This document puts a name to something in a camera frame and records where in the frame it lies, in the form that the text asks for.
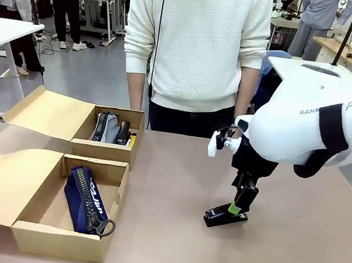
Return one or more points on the large cardboard box with lid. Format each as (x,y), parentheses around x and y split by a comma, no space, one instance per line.
(10,181)

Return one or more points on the blue office chair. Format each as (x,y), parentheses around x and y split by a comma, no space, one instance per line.
(268,82)

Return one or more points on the wooden top workbench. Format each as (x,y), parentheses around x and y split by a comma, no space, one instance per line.
(99,1)

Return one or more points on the black stapler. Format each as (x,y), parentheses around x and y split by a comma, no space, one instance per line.
(220,215)
(123,132)

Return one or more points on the person's right forearm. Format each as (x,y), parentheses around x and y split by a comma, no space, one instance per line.
(136,84)

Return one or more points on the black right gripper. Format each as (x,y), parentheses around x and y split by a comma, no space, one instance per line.
(251,161)

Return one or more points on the yellow utility knife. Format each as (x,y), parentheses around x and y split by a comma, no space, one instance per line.
(132,140)

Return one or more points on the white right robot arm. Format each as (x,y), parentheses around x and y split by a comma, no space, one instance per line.
(310,123)

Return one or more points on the person in grey-blue clothes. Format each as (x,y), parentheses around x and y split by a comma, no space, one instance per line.
(316,23)

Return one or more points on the person's left forearm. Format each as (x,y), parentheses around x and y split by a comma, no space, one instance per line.
(246,85)

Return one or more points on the small cardboard box with lid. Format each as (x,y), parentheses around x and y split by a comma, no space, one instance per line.
(76,125)

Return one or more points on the person in yellow patterned shirt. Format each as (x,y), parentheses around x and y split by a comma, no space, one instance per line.
(63,0)

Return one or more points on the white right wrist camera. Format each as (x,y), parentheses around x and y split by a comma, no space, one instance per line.
(218,143)

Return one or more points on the person in white sweater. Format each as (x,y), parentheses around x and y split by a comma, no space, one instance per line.
(191,42)

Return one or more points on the grey Campus pencil case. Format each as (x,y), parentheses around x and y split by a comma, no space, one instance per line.
(105,127)

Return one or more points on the white table with metal legs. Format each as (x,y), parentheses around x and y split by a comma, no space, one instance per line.
(0,34)

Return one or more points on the person's right hand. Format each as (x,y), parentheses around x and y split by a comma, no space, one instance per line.
(136,104)

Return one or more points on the navy blue pencil case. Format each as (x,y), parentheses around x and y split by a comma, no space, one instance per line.
(85,200)

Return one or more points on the person's left hand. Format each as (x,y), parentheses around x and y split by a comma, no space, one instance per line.
(241,110)

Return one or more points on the wooden bench with white base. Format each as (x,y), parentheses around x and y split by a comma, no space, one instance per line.
(333,48)

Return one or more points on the white table with dark frame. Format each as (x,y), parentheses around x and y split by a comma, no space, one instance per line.
(280,65)

